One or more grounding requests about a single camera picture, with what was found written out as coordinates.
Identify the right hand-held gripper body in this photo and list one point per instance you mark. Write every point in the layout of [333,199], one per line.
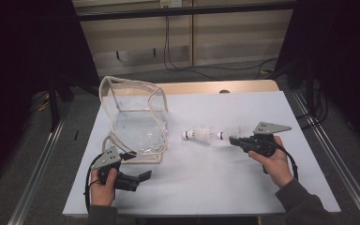
[264,143]

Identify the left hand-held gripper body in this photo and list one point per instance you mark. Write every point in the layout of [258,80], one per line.
[107,156]

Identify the white shuttlecock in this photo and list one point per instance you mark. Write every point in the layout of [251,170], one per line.
[228,133]
[193,135]
[206,135]

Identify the clear plastic bag beige trim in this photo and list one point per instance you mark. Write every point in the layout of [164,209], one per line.
[137,128]

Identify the person's right hand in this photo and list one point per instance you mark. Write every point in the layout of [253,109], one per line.
[276,165]

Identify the person's left hand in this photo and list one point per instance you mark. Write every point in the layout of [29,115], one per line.
[101,195]

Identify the small black floor piece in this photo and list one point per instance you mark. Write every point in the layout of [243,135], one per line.
[76,135]

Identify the white table mat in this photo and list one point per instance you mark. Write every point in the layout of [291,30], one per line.
[231,181]

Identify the dark round table grommet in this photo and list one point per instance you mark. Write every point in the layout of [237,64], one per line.
[224,91]

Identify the black metal stand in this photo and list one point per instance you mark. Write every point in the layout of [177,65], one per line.
[53,109]
[309,87]

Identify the dark curtain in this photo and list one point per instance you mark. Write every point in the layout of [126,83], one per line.
[18,62]
[350,62]

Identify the metal floor rail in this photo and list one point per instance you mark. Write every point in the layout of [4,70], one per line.
[37,175]
[334,159]

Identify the small black wall clip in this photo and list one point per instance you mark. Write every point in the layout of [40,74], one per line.
[117,55]

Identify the white wall socket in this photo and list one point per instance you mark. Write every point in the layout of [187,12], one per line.
[171,3]

